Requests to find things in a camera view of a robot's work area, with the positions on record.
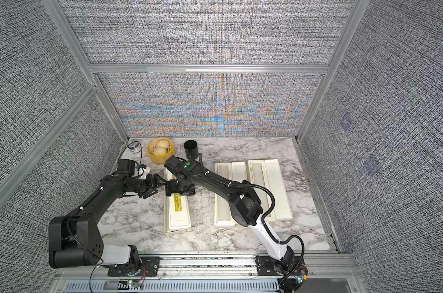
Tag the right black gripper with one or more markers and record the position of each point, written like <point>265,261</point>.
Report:
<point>170,188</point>

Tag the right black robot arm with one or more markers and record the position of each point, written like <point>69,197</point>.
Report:
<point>249,203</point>

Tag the aluminium mounting rail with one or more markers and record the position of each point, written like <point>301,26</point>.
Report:
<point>241,264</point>

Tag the black cup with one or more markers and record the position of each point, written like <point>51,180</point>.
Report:
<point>191,149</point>

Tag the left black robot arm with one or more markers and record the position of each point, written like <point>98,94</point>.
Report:
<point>75,240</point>

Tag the small silver tin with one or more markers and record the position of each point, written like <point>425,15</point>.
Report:
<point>134,147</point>

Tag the yellow bowl with buns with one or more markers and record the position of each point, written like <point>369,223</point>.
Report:
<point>160,149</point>

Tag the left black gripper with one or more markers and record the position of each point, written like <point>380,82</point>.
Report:
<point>151,185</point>

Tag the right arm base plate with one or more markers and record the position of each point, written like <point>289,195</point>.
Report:
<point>267,266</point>

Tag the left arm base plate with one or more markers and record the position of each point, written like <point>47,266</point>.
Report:
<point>149,267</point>

